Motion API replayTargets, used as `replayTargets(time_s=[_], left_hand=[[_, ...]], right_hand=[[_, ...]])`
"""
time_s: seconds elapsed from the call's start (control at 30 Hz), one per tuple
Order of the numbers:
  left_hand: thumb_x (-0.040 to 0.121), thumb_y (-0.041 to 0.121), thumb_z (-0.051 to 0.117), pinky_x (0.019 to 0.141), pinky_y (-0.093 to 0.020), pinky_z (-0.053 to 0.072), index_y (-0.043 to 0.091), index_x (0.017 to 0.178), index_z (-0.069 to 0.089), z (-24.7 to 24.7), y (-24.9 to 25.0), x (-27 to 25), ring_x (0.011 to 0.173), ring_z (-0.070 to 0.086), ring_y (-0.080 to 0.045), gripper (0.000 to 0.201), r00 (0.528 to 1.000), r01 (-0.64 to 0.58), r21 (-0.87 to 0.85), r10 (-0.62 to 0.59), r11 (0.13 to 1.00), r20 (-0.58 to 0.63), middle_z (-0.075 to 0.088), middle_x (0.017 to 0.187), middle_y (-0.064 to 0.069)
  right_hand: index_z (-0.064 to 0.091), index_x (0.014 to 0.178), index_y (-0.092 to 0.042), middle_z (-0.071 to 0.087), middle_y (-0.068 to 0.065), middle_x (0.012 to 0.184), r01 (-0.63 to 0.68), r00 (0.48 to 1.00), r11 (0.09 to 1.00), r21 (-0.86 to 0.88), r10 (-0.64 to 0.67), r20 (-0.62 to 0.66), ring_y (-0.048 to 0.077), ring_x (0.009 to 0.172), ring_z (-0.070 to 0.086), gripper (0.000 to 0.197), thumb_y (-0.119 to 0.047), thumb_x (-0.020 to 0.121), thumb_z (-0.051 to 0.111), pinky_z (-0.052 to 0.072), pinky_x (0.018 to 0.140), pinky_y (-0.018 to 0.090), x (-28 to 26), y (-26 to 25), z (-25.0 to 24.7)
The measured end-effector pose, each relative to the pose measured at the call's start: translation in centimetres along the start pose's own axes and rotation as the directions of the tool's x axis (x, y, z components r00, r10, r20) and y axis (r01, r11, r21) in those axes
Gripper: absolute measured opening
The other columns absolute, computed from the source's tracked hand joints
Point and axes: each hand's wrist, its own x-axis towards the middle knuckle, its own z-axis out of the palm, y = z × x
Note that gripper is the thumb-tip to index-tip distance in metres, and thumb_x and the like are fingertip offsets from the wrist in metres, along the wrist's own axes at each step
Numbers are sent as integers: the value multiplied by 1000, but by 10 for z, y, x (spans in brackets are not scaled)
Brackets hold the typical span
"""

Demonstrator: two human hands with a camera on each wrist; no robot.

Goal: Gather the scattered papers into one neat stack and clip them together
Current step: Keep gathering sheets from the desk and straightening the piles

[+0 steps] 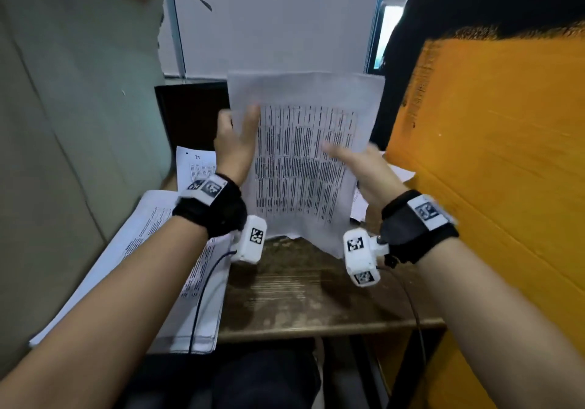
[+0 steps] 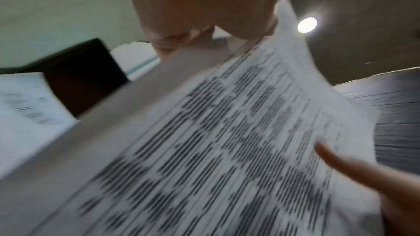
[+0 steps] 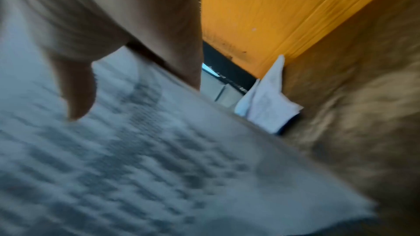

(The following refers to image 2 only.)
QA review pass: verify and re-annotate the round ceiling light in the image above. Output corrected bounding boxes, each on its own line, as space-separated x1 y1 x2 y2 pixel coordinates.
297 17 318 34

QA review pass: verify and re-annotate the person's right hand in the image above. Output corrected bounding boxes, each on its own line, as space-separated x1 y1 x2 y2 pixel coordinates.
315 142 420 236

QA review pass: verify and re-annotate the black laptop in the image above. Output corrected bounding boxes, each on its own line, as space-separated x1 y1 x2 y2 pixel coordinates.
0 38 130 119

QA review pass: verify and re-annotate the pile of printed papers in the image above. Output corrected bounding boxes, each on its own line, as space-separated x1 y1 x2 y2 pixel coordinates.
0 72 78 179

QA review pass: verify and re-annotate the aligned stack of printed sheets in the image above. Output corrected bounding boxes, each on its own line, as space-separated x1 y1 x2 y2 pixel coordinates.
0 0 383 236

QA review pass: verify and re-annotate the black cloth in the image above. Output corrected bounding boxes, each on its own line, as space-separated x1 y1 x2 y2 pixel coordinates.
332 67 420 174

